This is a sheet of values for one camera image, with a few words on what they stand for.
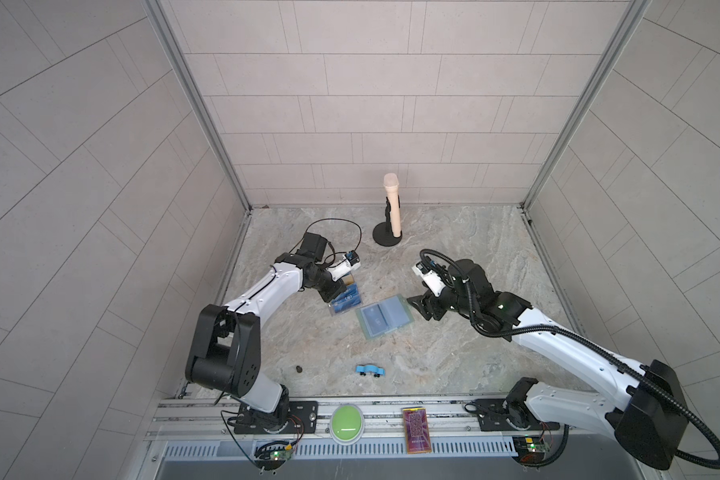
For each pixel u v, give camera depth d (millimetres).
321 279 722
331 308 891
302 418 699
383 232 1057
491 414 711
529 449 680
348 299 888
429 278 661
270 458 650
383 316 871
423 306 667
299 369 780
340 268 771
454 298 640
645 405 380
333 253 753
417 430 681
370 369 766
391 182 867
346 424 685
